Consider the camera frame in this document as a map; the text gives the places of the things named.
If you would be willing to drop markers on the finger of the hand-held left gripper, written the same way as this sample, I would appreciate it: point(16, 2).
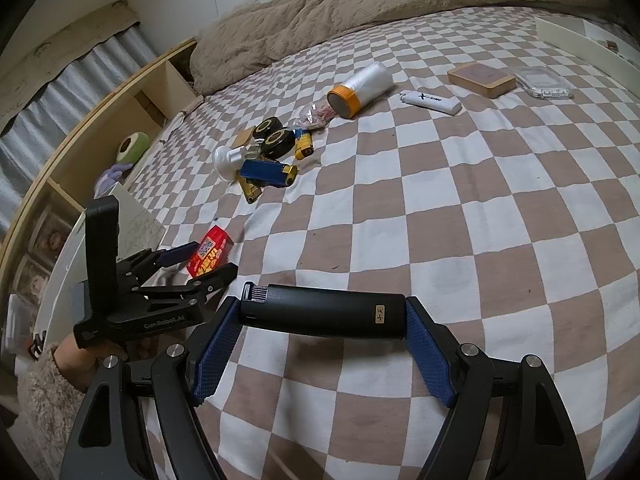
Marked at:
point(210, 282)
point(175, 252)

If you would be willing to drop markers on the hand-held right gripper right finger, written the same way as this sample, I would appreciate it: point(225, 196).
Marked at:
point(430, 360)

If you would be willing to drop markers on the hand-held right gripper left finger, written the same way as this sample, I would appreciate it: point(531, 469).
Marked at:
point(215, 355)

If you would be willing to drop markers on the red snack packet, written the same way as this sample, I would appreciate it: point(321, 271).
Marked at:
point(210, 250)

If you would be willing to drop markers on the white rectangular storage box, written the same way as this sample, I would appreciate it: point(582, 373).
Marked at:
point(135, 220)

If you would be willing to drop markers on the black lighter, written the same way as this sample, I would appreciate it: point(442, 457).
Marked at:
point(325, 310)

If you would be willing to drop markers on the white lighter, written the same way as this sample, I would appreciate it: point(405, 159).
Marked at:
point(430, 101)

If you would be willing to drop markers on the person's left forearm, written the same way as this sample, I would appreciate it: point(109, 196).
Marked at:
point(45, 400)

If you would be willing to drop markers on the person's left hand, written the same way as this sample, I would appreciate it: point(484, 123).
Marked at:
point(80, 365)

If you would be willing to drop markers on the clear display case red doll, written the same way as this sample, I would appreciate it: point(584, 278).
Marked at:
point(50, 235)

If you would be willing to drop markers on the clear display case beige plush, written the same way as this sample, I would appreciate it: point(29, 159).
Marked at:
point(30, 280)

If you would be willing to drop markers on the purple plush toy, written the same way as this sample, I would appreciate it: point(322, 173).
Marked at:
point(112, 180)

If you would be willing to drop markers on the white light bulb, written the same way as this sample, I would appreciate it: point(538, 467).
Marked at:
point(227, 162)

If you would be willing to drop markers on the green avocado plush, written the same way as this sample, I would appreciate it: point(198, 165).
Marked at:
point(132, 147)

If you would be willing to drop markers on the small light wooden block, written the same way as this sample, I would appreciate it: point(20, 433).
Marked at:
point(243, 138)

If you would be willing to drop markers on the black tape roll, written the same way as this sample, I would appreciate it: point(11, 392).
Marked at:
point(265, 127)
point(277, 142)

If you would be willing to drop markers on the checkered bed sheet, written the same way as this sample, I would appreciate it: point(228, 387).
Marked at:
point(450, 210)

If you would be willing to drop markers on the wooden headboard shelf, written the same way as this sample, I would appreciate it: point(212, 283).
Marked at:
point(175, 80)

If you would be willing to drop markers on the grey curtain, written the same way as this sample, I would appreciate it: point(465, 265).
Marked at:
point(75, 85)

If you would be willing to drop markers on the beige printed curtain valance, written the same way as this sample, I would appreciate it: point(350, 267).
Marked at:
point(60, 45)

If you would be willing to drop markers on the plastic film roll orange tape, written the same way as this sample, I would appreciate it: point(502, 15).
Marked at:
point(365, 87)

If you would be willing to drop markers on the brown wooden block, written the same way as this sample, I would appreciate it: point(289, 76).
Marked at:
point(480, 80)

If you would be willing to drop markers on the clear plastic case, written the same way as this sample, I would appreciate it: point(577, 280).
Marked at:
point(545, 84)

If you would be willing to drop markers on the beige fluffy blanket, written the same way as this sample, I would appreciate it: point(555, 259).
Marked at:
point(350, 5)

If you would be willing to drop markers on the white cardboard tray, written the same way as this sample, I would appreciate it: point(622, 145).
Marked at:
point(575, 40)

